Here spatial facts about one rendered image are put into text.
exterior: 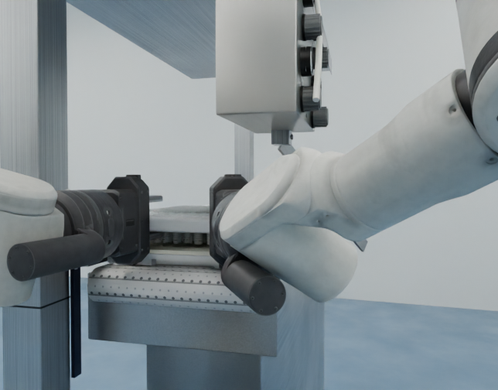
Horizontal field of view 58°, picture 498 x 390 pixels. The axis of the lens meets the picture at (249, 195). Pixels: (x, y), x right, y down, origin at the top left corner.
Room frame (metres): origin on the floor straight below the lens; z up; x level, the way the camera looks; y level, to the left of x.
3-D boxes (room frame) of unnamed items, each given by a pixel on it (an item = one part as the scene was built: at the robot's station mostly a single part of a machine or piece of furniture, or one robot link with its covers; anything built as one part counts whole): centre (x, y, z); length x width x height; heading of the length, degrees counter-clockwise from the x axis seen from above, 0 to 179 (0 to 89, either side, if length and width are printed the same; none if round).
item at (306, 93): (0.58, -0.08, 1.07); 0.03 x 0.03 x 0.05; 76
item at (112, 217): (0.58, 0.19, 0.90); 0.12 x 0.10 x 0.13; 158
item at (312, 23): (0.60, -0.08, 1.17); 0.03 x 0.03 x 0.04; 76
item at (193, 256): (0.77, 0.07, 0.84); 0.24 x 0.24 x 0.02; 76
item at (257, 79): (0.67, -0.03, 1.14); 0.22 x 0.11 x 0.20; 166
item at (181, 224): (0.77, 0.07, 0.89); 0.25 x 0.24 x 0.02; 76
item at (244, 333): (1.26, -0.06, 0.77); 1.30 x 0.29 x 0.10; 166
